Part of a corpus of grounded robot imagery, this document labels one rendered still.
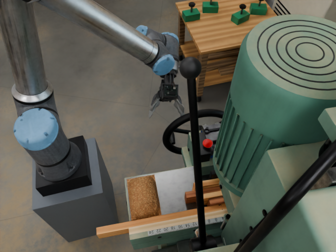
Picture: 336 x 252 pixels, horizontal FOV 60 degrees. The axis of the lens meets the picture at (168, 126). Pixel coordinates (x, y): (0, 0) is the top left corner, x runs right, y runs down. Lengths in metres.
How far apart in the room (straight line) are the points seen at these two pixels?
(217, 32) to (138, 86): 0.78
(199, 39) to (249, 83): 1.62
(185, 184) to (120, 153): 1.16
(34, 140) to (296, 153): 0.89
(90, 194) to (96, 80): 1.36
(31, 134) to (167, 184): 0.51
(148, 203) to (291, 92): 0.61
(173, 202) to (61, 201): 0.60
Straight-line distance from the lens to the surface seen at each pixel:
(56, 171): 1.27
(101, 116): 2.26
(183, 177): 0.95
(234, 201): 0.75
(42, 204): 1.39
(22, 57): 1.11
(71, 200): 1.36
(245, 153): 0.50
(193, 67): 0.45
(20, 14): 1.03
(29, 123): 1.16
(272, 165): 0.41
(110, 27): 0.95
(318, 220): 0.28
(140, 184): 0.90
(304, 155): 0.43
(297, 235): 0.30
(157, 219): 0.86
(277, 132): 0.42
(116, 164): 2.01
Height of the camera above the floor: 1.76
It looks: 55 degrees down
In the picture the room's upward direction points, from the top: straight up
